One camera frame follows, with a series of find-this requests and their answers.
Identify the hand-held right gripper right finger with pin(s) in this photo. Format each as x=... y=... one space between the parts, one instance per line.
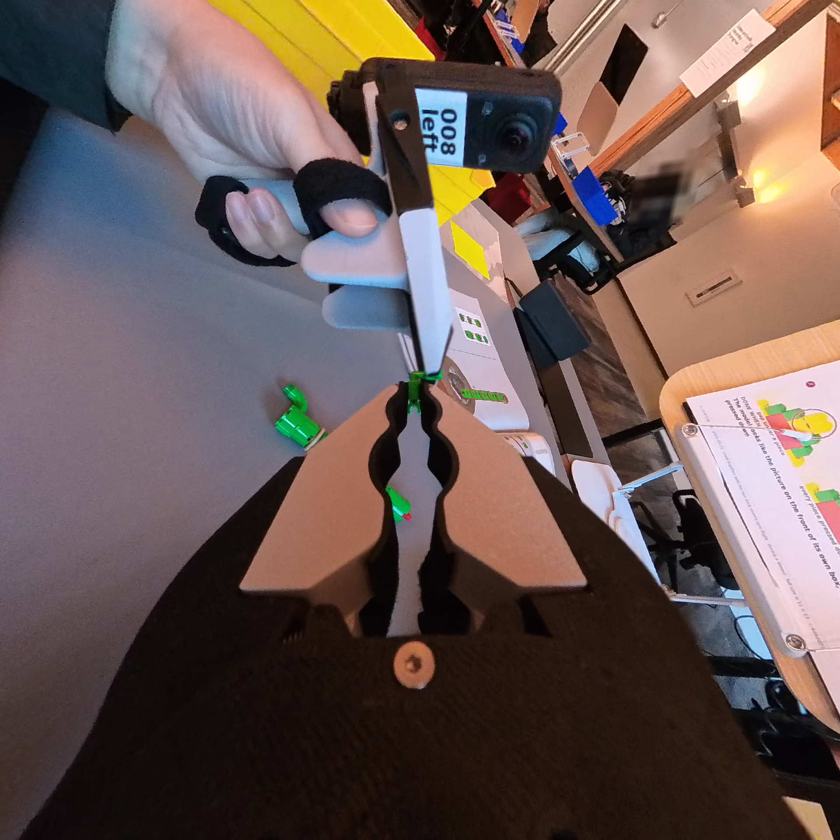
x=505 y=525

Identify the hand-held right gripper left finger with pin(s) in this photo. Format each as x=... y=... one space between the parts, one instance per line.
x=315 y=525

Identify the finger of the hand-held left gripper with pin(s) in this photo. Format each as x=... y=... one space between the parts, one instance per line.
x=426 y=282

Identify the green bamboo stalk model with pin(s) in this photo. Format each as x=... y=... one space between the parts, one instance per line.
x=295 y=426

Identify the yellow plastic bin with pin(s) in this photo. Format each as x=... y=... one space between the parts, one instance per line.
x=315 y=39

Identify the small green hooked piece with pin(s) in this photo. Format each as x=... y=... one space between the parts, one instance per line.
x=415 y=394

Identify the person's left forearm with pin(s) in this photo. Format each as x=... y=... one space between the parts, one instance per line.
x=52 y=52

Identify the grey desk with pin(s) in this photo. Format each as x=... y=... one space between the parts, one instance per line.
x=131 y=394

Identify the person's left hand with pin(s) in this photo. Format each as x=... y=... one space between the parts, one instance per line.
x=210 y=85

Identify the clear sheet with yellow square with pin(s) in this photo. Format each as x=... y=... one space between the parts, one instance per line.
x=469 y=253

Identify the open instruction booklet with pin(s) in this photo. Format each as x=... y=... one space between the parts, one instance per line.
x=485 y=367

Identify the red container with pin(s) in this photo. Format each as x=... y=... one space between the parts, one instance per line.
x=512 y=197

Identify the black power adapter box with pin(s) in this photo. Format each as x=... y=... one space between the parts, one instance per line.
x=558 y=325

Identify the blue plastic bin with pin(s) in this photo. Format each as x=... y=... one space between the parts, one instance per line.
x=594 y=197
x=560 y=124

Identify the white document stand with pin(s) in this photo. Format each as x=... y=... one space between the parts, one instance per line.
x=695 y=387

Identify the printed instruction sheet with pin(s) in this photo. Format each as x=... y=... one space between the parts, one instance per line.
x=774 y=525

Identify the paper sign on beam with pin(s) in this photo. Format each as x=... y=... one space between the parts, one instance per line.
x=725 y=52

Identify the white wall plate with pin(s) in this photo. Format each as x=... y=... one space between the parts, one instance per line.
x=714 y=287

